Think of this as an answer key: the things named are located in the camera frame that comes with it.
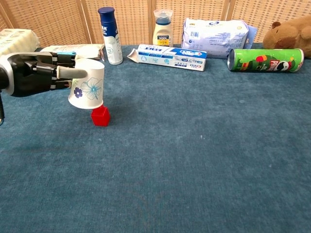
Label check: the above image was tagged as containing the white floral paper cup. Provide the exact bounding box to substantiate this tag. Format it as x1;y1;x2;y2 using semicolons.
68;58;105;109

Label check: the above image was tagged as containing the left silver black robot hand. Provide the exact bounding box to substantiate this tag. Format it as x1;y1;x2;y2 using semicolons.
0;51;88;98

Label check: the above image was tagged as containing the small red cube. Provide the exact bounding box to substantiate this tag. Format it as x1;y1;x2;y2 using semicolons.
90;106;111;127

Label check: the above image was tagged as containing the wicker folding screen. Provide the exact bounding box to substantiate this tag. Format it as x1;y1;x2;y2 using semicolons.
0;0;311;48

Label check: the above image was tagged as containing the flat white plastic pouch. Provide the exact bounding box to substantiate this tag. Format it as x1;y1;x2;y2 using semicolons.
40;43;105;61

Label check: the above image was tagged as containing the brown capybara plush toy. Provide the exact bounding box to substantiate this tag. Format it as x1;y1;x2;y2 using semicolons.
263;15;311;59

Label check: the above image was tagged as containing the blue table cloth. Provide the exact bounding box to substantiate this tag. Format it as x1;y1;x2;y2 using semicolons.
0;43;311;233

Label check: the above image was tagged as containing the white blue toothpaste box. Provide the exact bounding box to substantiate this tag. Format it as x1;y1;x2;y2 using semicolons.
127;44;207;72

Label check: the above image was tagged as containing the mayonnaise squeeze bottle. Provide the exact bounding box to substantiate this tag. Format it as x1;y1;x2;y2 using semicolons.
152;9;173;47

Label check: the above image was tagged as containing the white blue wipes pack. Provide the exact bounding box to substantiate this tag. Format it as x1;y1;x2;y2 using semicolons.
181;18;258;60

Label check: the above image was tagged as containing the white bottle with blue cap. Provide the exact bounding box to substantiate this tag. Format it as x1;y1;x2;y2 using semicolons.
97;6;124;66

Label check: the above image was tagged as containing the green Pringles can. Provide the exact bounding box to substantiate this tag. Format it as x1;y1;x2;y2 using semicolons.
227;48;305;73

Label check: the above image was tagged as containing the long cream tissue pack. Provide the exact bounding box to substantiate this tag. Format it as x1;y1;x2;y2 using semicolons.
0;28;40;57

